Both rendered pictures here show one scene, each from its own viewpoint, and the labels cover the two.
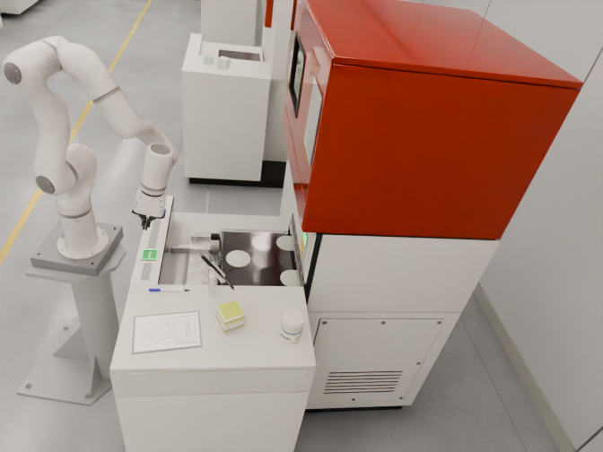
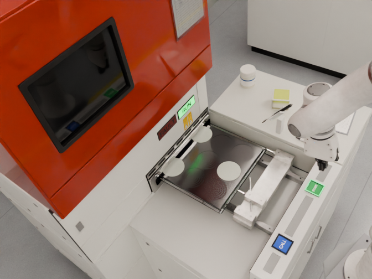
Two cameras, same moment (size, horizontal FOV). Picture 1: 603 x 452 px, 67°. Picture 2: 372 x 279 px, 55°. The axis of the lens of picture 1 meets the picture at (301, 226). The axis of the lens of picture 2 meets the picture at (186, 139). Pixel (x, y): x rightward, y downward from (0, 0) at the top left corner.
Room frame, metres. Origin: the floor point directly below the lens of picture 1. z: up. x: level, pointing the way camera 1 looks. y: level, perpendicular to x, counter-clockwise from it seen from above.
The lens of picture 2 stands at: (1.95, 0.87, 2.14)
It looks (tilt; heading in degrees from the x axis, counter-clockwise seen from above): 49 degrees down; 237
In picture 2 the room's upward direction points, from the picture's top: 11 degrees counter-clockwise
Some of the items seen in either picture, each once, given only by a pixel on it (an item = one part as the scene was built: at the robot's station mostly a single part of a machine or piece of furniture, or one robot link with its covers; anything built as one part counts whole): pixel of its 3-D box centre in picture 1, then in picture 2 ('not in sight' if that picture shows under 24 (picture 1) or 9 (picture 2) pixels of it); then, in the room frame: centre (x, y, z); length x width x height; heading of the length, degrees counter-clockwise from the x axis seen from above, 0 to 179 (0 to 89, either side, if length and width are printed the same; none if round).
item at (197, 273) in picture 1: (198, 266); (264, 189); (1.30, 0.38, 0.87); 0.36 x 0.08 x 0.03; 13
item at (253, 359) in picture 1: (218, 336); (286, 119); (0.96, 0.21, 0.89); 0.62 x 0.35 x 0.14; 103
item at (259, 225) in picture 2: (229, 250); (221, 203); (1.46, 0.29, 0.84); 0.50 x 0.02 x 0.03; 103
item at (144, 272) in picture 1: (155, 247); (297, 223); (1.34, 0.57, 0.89); 0.55 x 0.09 x 0.14; 13
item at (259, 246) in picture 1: (264, 259); (207, 160); (1.38, 0.13, 0.90); 0.34 x 0.34 x 0.01; 13
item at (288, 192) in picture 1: (297, 209); (149, 160); (1.60, 0.03, 1.02); 0.82 x 0.03 x 0.40; 13
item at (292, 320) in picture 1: (292, 326); (247, 76); (0.96, -0.03, 1.01); 0.07 x 0.07 x 0.10
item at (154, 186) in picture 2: (294, 258); (181, 151); (1.42, 0.00, 0.89); 0.44 x 0.02 x 0.10; 13
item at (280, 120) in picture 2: (216, 278); (277, 119); (1.10, 0.26, 1.03); 0.06 x 0.04 x 0.13; 103
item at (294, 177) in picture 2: not in sight; (253, 158); (1.20, 0.23, 0.84); 0.50 x 0.02 x 0.03; 103
